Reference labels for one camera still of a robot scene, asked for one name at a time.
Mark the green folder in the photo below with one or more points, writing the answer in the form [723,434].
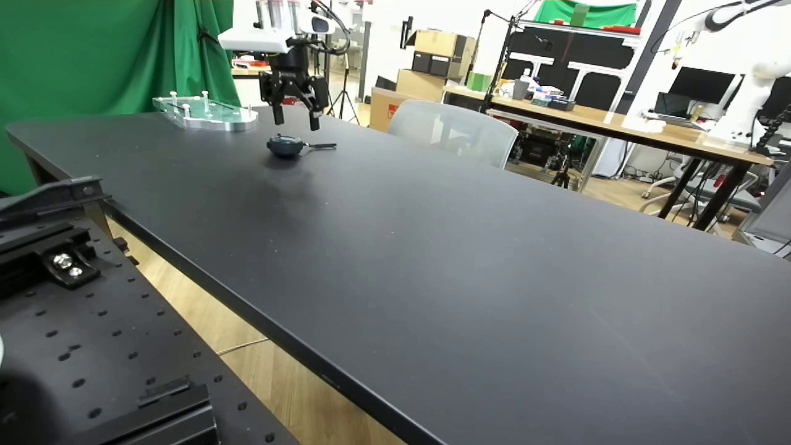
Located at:
[478,82]

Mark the cardboard box with red print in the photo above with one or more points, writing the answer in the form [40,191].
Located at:
[387,110]

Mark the black computer monitor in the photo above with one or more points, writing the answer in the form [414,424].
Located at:
[700,87]

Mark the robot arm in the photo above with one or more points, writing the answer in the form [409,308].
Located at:
[255,40]

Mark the thin grey tripod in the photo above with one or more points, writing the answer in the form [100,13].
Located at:
[341,99]

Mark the stacked cardboard boxes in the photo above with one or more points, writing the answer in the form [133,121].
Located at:
[440,50]

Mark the long wooden desk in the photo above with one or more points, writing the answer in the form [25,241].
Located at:
[625,124]

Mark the black perforated breadboard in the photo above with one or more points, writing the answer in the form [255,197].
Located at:
[124,346]

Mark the black clamp with silver screws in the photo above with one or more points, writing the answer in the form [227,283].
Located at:
[70,266]

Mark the green curtain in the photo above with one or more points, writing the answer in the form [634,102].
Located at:
[100,58]

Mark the black metal rail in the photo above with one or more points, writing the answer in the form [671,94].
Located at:
[49,200]

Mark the green cloth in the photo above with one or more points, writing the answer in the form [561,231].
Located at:
[590,13]

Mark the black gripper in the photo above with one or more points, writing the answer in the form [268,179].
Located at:
[297,78]

